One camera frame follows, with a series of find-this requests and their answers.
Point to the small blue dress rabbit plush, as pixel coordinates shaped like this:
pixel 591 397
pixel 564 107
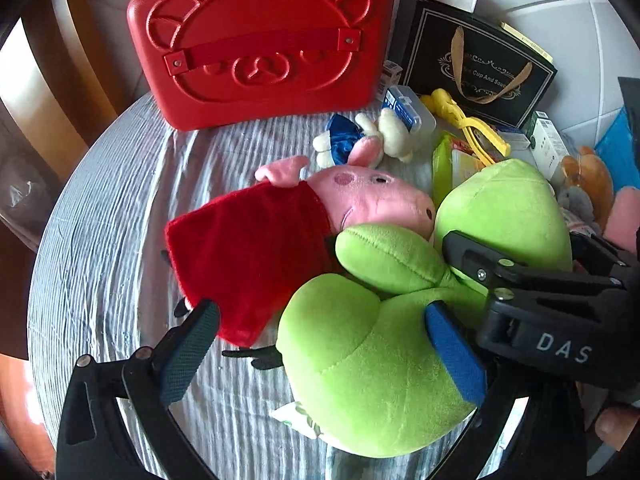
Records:
pixel 345 142

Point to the yellow plastic toy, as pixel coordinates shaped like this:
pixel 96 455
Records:
pixel 465 125

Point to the grey plush toy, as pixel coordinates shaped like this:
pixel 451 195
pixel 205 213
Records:
pixel 577 205

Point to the striped grey bed sheet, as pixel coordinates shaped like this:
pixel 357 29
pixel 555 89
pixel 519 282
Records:
pixel 110 220

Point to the green snack packet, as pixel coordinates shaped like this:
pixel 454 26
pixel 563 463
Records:
pixel 445 170

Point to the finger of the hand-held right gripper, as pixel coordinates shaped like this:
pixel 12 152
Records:
pixel 500 270
pixel 610 262

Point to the person's right hand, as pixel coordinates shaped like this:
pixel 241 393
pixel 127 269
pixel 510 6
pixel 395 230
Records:
pixel 620 425

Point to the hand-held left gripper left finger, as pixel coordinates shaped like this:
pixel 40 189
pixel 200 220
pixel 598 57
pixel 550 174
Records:
pixel 187 355

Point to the yellow sticky note pad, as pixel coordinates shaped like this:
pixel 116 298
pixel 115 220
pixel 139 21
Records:
pixel 527 42

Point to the red bear suitcase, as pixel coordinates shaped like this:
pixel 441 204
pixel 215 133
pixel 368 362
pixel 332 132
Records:
pixel 250 25

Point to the clear plastic bag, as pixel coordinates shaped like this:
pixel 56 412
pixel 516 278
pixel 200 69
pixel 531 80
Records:
pixel 22 200

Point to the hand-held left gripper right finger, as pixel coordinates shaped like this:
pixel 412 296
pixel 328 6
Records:
pixel 455 355

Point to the wooden headboard frame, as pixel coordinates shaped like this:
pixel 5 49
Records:
pixel 65 60

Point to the small white box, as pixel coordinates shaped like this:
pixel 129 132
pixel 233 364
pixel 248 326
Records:
pixel 391 77

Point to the black gift bag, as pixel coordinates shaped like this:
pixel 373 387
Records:
pixel 480 75

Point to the clear plastic box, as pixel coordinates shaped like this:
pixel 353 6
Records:
pixel 410 107

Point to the red dress pig plush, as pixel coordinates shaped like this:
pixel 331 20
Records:
pixel 240 250

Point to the blue plastic crate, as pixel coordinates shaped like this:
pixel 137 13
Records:
pixel 622 140

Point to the white green box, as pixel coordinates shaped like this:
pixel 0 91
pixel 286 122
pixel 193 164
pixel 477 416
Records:
pixel 547 145

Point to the brown bear plush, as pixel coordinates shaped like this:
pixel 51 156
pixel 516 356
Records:
pixel 590 185

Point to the green frog plush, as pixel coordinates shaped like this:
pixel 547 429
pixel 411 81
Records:
pixel 360 375

